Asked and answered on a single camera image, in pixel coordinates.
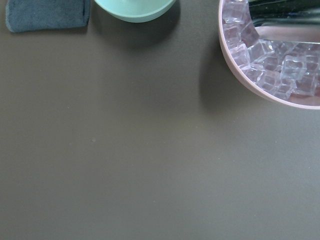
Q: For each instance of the pink ice bucket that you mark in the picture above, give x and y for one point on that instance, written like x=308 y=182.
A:
x=308 y=103

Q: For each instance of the mint green bowl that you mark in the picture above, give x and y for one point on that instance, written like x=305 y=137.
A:
x=136 y=11

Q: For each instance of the steel ice scoop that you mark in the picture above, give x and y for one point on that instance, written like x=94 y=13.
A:
x=286 y=20

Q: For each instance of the grey folded cloth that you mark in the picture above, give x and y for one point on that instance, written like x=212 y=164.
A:
x=34 y=15

